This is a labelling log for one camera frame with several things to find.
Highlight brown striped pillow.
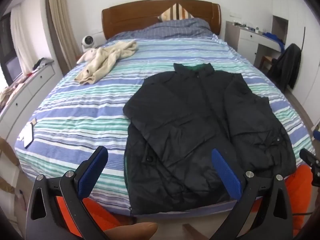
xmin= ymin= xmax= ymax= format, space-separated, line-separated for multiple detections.
xmin=157 ymin=2 xmax=195 ymax=22

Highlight person's orange pants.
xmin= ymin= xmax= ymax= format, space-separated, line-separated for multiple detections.
xmin=54 ymin=164 xmax=315 ymax=240

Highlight dark window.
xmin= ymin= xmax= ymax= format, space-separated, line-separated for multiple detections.
xmin=0 ymin=14 xmax=23 ymax=87

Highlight beige curtain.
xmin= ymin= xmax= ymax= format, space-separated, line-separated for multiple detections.
xmin=46 ymin=0 xmax=83 ymax=76

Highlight blue checked pillow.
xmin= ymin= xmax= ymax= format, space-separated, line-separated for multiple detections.
xmin=107 ymin=18 xmax=218 ymax=41

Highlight wooden stool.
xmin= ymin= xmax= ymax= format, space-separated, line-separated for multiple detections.
xmin=261 ymin=54 xmax=273 ymax=71

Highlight white drawer cabinet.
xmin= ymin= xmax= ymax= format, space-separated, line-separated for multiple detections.
xmin=0 ymin=59 xmax=63 ymax=144

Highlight dark cloth on cabinet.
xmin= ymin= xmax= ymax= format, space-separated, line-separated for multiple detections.
xmin=32 ymin=58 xmax=54 ymax=70

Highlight striped bed cover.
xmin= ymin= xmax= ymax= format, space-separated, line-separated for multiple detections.
xmin=14 ymin=19 xmax=314 ymax=217

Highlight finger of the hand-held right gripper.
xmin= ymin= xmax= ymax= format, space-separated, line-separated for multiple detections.
xmin=299 ymin=148 xmax=320 ymax=168
xmin=311 ymin=165 xmax=320 ymax=187

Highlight beige garment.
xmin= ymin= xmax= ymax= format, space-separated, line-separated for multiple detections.
xmin=74 ymin=40 xmax=138 ymax=85

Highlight white desk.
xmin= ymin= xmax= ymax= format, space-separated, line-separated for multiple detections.
xmin=224 ymin=21 xmax=285 ymax=67

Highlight black puffer jacket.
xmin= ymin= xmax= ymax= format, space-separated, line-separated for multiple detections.
xmin=122 ymin=63 xmax=297 ymax=216

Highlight wooden headboard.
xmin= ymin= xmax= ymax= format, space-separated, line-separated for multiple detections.
xmin=101 ymin=0 xmax=222 ymax=40

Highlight white round fan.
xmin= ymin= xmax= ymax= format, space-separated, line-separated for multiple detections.
xmin=82 ymin=35 xmax=97 ymax=50

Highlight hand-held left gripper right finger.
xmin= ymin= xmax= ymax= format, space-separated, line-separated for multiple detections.
xmin=209 ymin=148 xmax=294 ymax=240

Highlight blue cloth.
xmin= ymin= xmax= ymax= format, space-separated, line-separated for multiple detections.
xmin=264 ymin=31 xmax=286 ymax=52

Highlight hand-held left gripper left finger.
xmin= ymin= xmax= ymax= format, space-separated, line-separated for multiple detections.
xmin=26 ymin=146 xmax=110 ymax=240

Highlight person's left hand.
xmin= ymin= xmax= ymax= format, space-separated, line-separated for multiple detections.
xmin=104 ymin=222 xmax=159 ymax=240

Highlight white flat device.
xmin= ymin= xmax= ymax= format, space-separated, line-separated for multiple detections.
xmin=22 ymin=124 xmax=35 ymax=149

